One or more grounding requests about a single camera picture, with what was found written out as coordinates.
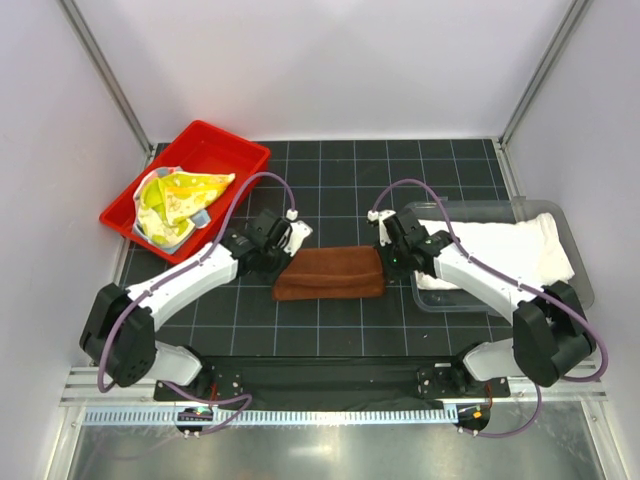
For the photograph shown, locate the brown towel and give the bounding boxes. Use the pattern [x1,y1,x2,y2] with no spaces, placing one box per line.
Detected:
[272,246,386,302]

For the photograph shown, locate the yellow patterned towel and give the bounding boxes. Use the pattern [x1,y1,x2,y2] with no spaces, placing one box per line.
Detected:
[132,167,236,254]

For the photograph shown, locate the white terry towel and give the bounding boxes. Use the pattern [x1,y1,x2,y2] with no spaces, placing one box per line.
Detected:
[412,212,576,292]

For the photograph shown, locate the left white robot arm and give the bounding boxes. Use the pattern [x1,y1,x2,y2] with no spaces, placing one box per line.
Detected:
[79,210,313,400]

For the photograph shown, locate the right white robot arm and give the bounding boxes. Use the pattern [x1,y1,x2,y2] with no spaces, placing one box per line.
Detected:
[367,209,608,396]

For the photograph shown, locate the clear plastic container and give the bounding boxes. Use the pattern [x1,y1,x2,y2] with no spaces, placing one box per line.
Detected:
[407,197,595,316]

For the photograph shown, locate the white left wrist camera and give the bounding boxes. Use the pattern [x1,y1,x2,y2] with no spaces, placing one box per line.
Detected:
[283,209,313,257]

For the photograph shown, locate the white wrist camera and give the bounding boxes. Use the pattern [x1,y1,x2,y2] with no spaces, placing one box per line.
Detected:
[367,210,396,247]
[283,209,313,257]

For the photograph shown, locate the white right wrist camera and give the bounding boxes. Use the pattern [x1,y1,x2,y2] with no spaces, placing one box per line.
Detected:
[367,210,396,247]

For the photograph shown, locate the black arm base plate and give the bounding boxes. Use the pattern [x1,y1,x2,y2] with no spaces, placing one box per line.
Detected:
[181,356,510,411]

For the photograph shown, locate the perforated metal cable rail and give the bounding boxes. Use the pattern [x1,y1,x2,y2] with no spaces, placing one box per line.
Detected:
[82,404,458,428]

